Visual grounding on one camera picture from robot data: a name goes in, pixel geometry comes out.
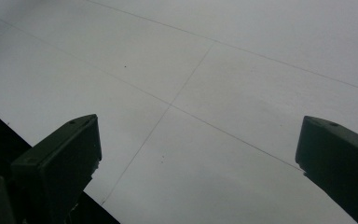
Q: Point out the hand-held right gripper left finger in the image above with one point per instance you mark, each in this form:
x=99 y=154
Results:
x=57 y=169

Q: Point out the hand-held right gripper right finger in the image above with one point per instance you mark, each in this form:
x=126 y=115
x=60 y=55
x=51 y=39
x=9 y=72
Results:
x=340 y=165

